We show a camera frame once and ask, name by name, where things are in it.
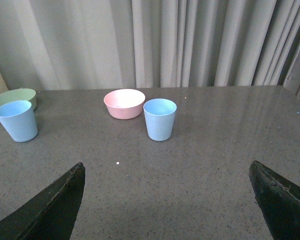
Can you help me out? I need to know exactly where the light blue cup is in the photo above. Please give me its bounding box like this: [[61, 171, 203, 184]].
[[143, 98, 177, 142], [0, 100, 38, 143]]

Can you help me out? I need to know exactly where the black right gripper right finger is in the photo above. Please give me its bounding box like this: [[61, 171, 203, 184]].
[[249, 161, 300, 240]]

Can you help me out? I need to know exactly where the pink bowl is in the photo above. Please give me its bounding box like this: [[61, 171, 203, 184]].
[[103, 89, 146, 120]]

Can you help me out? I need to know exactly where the green bowl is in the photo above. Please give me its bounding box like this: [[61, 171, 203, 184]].
[[0, 88, 37, 110]]

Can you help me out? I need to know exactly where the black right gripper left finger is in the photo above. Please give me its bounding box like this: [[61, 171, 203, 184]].
[[0, 162, 86, 240]]

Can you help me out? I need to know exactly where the grey curtain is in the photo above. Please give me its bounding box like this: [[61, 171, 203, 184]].
[[0, 0, 300, 90]]

